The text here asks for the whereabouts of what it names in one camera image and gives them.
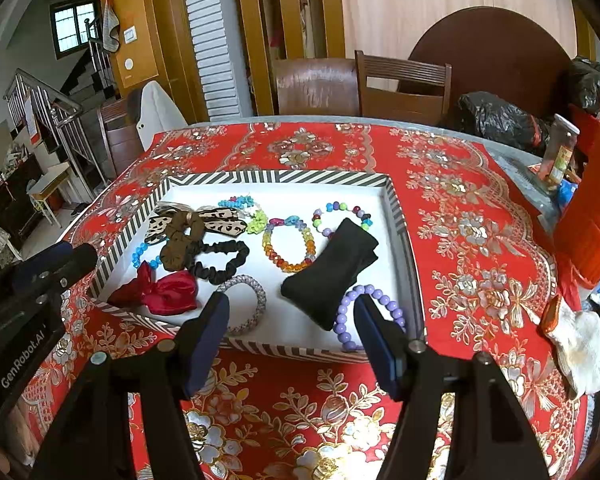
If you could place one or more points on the leopard print bow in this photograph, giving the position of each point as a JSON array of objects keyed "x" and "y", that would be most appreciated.
[{"x": 221, "y": 222}]

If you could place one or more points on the red plastic stool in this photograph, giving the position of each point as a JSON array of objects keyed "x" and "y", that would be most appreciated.
[{"x": 590, "y": 220}]

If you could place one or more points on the clear plastic bottle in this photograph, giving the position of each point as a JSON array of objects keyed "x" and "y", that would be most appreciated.
[{"x": 560, "y": 150}]

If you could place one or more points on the brown scrunchie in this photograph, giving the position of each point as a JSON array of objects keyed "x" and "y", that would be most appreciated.
[{"x": 177, "y": 247}]

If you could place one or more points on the black plastic bag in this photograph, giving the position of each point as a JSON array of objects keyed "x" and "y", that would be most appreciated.
[
  {"x": 500, "y": 120},
  {"x": 590, "y": 82}
]

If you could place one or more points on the black scrunchie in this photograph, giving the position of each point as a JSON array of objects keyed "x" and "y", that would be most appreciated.
[{"x": 230, "y": 262}]

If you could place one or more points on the metal staircase railing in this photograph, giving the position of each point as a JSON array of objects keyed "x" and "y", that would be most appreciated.
[{"x": 65, "y": 115}]

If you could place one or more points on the black velvet headband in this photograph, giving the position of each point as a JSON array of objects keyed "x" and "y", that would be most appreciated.
[{"x": 325, "y": 275}]

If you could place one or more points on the white slatted panel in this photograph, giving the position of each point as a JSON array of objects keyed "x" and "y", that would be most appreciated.
[{"x": 212, "y": 40}]

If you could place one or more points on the red satin bow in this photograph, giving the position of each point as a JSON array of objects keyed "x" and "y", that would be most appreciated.
[{"x": 170, "y": 292}]

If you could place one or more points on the white hanging bag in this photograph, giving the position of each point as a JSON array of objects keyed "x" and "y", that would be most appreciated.
[{"x": 111, "y": 30}]

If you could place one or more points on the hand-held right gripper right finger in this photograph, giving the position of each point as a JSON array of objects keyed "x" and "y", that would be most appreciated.
[{"x": 375, "y": 342}]

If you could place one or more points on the dark wooden cabinet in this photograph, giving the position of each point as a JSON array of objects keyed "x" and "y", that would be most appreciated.
[{"x": 12, "y": 195}]

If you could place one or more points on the white garment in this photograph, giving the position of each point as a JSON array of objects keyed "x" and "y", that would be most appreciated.
[{"x": 160, "y": 115}]

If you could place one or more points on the grey plastic sheet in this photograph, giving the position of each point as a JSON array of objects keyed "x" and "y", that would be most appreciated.
[{"x": 530, "y": 185}]

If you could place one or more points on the small white table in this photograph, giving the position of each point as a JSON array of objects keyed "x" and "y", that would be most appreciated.
[{"x": 52, "y": 182}]

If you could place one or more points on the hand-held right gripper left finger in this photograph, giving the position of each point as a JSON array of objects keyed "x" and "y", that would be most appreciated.
[{"x": 207, "y": 342}]

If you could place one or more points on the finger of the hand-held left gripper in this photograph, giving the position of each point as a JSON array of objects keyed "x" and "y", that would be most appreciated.
[
  {"x": 82, "y": 259},
  {"x": 42, "y": 264}
]

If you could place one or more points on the red floral tablecloth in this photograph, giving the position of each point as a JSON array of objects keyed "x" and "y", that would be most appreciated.
[{"x": 455, "y": 260}]

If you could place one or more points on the white light switch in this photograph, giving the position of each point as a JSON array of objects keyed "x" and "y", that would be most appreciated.
[{"x": 130, "y": 35}]

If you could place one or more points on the orange packet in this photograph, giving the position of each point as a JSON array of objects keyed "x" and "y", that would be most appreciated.
[{"x": 551, "y": 315}]

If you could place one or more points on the slatted wooden chair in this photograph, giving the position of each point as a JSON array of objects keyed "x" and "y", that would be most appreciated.
[{"x": 405, "y": 100}]

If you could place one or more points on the striped jewelry box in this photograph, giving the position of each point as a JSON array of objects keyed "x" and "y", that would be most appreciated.
[{"x": 280, "y": 176}]

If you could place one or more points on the window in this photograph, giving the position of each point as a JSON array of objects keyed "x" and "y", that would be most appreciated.
[{"x": 72, "y": 27}]

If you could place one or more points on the white rag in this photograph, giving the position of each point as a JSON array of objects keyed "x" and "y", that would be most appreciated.
[{"x": 580, "y": 350}]

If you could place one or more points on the dark brown chair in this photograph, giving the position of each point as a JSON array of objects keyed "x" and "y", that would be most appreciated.
[{"x": 117, "y": 135}]

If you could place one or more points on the brown solid-back chair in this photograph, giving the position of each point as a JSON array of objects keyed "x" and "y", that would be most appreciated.
[{"x": 315, "y": 87}]

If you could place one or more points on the blue plastic packet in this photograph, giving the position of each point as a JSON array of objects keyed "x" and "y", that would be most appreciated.
[{"x": 566, "y": 195}]

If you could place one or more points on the white round wall fixture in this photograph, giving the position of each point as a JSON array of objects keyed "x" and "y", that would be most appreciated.
[{"x": 128, "y": 64}]

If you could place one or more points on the round wooden tabletop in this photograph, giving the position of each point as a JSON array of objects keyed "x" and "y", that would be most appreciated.
[{"x": 490, "y": 45}]

